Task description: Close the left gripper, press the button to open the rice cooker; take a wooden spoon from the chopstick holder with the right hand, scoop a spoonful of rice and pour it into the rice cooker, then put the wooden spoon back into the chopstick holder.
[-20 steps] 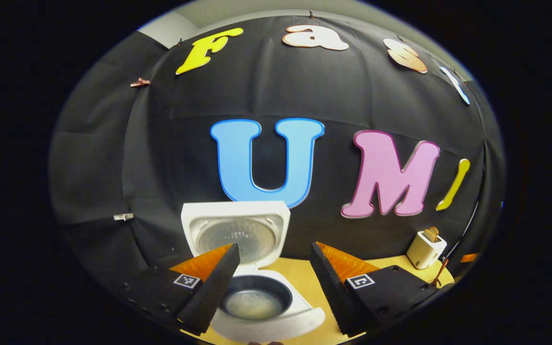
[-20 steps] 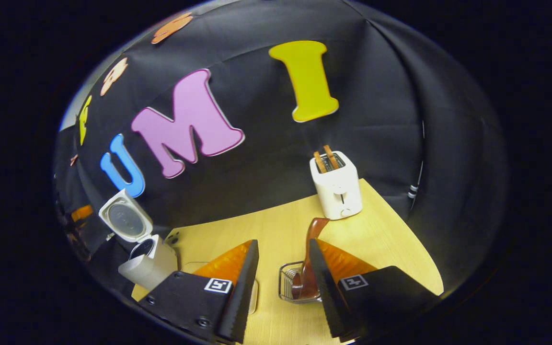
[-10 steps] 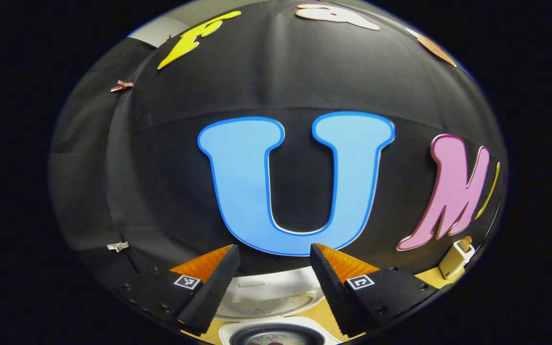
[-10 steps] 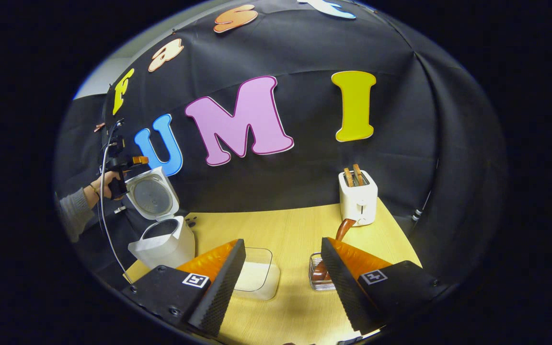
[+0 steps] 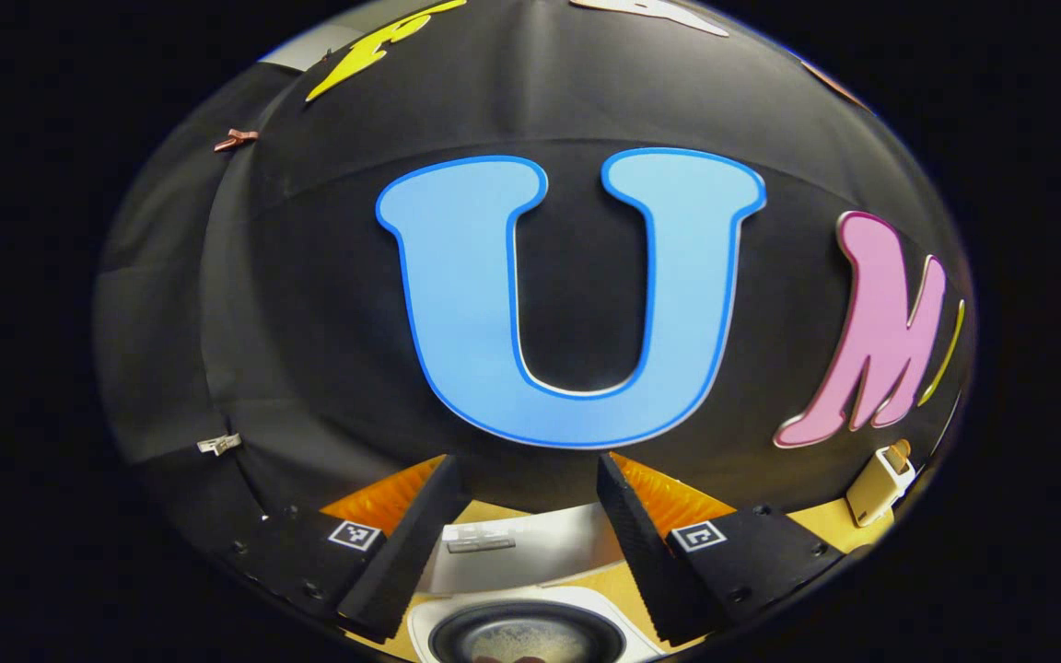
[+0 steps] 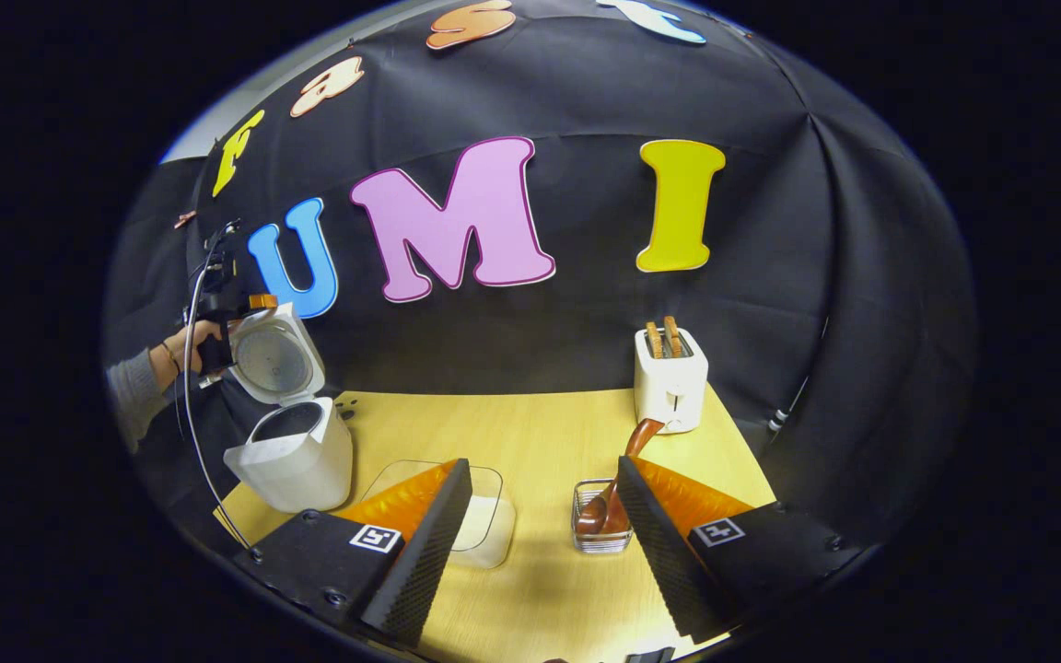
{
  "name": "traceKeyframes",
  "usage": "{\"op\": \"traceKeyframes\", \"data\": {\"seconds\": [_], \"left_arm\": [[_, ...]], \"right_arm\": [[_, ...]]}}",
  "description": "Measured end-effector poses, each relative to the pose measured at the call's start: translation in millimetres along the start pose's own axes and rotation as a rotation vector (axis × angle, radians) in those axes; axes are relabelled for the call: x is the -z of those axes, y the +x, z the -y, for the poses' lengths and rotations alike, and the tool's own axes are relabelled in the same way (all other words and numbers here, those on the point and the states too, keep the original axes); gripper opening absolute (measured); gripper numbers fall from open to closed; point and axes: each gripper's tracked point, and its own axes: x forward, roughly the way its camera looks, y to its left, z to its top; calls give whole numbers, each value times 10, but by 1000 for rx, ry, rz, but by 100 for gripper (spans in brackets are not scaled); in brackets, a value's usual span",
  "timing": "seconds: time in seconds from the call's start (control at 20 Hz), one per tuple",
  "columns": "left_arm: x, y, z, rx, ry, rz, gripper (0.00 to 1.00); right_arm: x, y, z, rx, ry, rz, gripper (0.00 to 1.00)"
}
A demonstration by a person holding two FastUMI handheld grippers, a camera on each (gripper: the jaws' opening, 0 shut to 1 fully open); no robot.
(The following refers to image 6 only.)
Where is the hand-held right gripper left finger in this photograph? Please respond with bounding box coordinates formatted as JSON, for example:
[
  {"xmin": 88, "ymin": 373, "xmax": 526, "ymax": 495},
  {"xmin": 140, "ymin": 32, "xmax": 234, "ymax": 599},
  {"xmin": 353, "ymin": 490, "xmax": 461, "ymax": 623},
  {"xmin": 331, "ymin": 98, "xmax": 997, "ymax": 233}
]
[{"xmin": 236, "ymin": 458, "xmax": 474, "ymax": 648}]

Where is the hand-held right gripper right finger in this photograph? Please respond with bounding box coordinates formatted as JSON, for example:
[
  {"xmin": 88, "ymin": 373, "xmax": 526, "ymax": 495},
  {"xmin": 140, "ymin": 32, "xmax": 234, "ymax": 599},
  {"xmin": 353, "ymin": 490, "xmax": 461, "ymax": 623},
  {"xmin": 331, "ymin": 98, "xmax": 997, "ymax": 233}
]
[{"xmin": 616, "ymin": 455, "xmax": 863, "ymax": 646}]

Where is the clear wire chopstick holder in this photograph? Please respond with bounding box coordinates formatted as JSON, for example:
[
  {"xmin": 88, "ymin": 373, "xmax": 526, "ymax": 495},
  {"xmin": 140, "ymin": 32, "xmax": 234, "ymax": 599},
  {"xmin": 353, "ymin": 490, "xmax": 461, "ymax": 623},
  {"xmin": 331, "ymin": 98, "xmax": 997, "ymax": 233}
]
[{"xmin": 571, "ymin": 478, "xmax": 635, "ymax": 554}]

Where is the brown wooden spoon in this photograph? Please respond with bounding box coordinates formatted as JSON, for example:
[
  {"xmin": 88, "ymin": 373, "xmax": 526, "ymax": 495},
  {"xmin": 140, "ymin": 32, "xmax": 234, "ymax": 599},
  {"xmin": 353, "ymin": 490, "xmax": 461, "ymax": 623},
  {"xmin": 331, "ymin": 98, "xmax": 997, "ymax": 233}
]
[{"xmin": 575, "ymin": 418, "xmax": 666, "ymax": 537}]

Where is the white rice cooker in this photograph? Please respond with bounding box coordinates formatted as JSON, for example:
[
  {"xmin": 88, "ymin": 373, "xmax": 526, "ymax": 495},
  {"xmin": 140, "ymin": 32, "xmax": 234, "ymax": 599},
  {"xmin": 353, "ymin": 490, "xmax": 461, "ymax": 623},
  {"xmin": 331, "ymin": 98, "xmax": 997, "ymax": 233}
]
[{"xmin": 223, "ymin": 302, "xmax": 354, "ymax": 514}]

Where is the white toaster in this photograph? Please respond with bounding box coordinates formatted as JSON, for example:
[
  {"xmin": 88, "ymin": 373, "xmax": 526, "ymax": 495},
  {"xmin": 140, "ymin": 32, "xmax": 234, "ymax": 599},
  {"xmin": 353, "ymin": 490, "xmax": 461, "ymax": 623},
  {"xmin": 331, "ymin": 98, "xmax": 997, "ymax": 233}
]
[{"xmin": 633, "ymin": 326, "xmax": 709, "ymax": 435}]

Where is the black backdrop cloth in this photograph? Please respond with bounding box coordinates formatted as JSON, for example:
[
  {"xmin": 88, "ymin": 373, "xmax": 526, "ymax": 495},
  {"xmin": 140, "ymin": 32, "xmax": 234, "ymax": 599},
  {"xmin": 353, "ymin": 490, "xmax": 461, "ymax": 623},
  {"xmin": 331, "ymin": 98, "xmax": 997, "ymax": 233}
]
[{"xmin": 102, "ymin": 0, "xmax": 978, "ymax": 553}]

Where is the black power cable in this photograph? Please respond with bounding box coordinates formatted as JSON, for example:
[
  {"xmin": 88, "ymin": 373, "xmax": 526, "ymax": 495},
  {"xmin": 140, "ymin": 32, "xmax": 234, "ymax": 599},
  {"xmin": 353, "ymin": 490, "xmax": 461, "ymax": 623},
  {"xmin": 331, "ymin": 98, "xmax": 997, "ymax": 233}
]
[{"xmin": 768, "ymin": 318, "xmax": 831, "ymax": 436}]

